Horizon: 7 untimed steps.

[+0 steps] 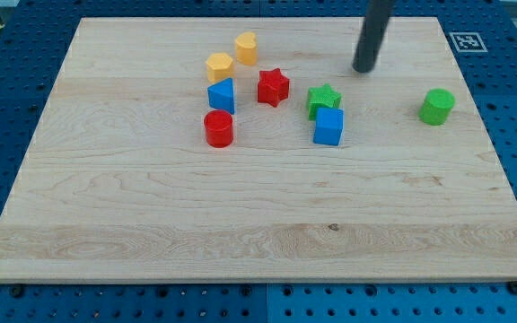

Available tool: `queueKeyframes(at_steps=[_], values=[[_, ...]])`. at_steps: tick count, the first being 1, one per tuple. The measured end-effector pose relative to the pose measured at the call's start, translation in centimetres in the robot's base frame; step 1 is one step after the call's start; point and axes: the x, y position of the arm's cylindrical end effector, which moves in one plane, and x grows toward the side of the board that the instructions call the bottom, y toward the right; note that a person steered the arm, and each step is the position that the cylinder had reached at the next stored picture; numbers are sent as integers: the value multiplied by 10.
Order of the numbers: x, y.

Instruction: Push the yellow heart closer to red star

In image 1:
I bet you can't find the green cylinder block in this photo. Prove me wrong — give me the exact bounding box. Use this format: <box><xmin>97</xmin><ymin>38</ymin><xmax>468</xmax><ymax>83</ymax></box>
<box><xmin>418</xmin><ymin>88</ymin><xmax>455</xmax><ymax>126</ymax></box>

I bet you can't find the green star block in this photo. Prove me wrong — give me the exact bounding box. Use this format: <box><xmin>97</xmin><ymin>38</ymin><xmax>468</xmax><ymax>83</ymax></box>
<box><xmin>306</xmin><ymin>83</ymin><xmax>342</xmax><ymax>121</ymax></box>

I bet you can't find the light wooden board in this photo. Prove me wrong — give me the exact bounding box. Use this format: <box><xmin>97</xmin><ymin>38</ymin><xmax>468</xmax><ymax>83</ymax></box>
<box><xmin>0</xmin><ymin>17</ymin><xmax>517</xmax><ymax>284</ymax></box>

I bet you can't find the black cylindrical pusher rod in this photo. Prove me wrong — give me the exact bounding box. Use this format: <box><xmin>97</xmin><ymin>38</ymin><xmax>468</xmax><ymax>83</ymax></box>
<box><xmin>352</xmin><ymin>0</ymin><xmax>396</xmax><ymax>74</ymax></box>

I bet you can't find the black bolt right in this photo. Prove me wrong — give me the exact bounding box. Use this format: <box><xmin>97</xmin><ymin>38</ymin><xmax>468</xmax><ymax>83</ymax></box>
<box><xmin>506</xmin><ymin>281</ymin><xmax>517</xmax><ymax>295</ymax></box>

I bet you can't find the red cylinder block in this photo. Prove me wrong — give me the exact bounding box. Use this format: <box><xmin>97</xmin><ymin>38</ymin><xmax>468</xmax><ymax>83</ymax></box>
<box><xmin>204</xmin><ymin>109</ymin><xmax>233</xmax><ymax>148</ymax></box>

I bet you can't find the blue triangle block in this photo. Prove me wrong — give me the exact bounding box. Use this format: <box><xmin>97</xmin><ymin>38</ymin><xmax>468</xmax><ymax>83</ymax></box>
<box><xmin>207</xmin><ymin>78</ymin><xmax>235</xmax><ymax>115</ymax></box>

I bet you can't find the yellow heart block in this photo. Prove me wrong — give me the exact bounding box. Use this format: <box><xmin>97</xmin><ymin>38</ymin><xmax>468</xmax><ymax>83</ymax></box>
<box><xmin>234</xmin><ymin>31</ymin><xmax>258</xmax><ymax>65</ymax></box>

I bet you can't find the yellow hexagon block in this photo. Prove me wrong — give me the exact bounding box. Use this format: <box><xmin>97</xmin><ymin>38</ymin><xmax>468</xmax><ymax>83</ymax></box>
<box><xmin>206</xmin><ymin>52</ymin><xmax>234</xmax><ymax>83</ymax></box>

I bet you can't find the black bolt left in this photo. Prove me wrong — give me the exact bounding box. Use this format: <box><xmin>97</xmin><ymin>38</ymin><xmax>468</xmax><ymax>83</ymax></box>
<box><xmin>9</xmin><ymin>284</ymin><xmax>25</xmax><ymax>298</ymax></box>

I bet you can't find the white fiducial marker tag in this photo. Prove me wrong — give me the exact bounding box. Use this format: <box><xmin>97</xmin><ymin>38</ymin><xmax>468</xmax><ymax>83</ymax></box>
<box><xmin>450</xmin><ymin>32</ymin><xmax>487</xmax><ymax>53</ymax></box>

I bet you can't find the blue cube block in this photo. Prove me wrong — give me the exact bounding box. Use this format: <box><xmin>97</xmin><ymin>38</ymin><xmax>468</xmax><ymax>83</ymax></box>
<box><xmin>313</xmin><ymin>107</ymin><xmax>344</xmax><ymax>146</ymax></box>

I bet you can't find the black bolt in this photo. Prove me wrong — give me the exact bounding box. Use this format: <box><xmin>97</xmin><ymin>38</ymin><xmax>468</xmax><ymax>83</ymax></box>
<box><xmin>506</xmin><ymin>281</ymin><xmax>517</xmax><ymax>295</ymax></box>
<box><xmin>9</xmin><ymin>284</ymin><xmax>25</xmax><ymax>298</ymax></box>

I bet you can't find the red star block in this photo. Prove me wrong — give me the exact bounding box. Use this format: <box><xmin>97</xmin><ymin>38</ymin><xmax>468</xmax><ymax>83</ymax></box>
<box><xmin>257</xmin><ymin>68</ymin><xmax>290</xmax><ymax>108</ymax></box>

